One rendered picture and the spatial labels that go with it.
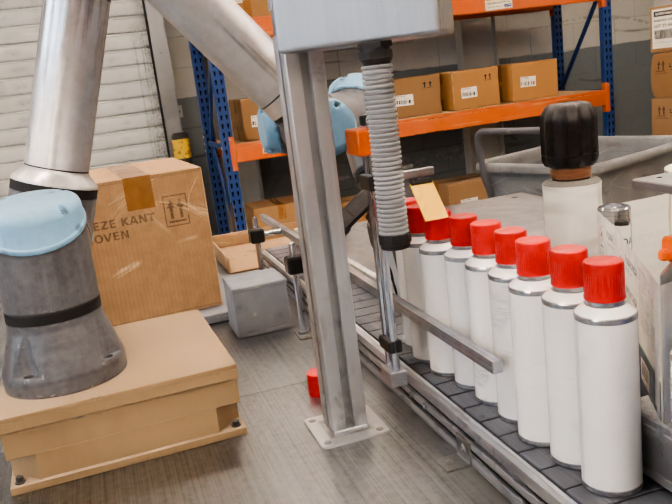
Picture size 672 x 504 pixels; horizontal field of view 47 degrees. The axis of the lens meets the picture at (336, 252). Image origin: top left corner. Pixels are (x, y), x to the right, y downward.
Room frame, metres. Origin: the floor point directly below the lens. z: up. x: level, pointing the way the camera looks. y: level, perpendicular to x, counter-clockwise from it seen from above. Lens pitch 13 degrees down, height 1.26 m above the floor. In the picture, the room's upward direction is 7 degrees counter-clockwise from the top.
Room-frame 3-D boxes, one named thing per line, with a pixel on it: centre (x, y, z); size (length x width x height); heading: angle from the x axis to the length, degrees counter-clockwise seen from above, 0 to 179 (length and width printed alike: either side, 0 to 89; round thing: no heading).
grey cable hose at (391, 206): (0.78, -0.06, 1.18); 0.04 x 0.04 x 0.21
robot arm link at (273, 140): (1.15, 0.03, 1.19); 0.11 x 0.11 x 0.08; 15
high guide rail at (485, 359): (1.23, 0.01, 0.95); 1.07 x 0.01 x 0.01; 17
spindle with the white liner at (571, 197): (1.12, -0.36, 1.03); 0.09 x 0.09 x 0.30
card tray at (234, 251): (1.92, 0.17, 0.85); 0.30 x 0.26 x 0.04; 17
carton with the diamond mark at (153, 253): (1.53, 0.39, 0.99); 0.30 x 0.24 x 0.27; 20
